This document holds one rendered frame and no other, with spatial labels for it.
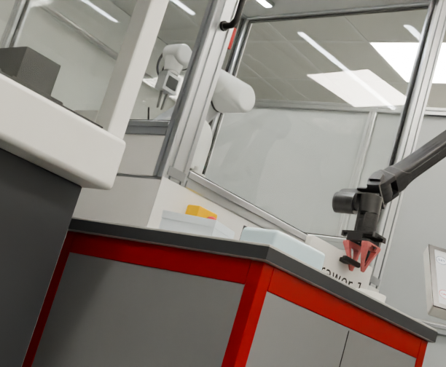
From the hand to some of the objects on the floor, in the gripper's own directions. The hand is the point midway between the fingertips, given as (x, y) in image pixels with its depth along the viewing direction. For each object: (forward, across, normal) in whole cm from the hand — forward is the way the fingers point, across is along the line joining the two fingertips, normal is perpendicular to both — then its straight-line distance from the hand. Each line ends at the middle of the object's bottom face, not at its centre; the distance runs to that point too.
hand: (357, 268), depth 235 cm
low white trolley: (+89, 0, -45) cm, 100 cm away
